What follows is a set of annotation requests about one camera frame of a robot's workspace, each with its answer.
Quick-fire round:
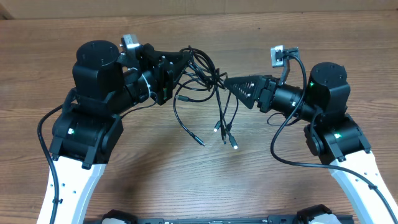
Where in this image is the black cable bundle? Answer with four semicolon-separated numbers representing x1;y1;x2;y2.
172;45;240;151

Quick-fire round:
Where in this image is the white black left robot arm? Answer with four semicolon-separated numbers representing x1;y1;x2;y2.
38;40;192;223

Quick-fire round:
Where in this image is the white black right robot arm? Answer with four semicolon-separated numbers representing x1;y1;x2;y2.
224;62;397;223

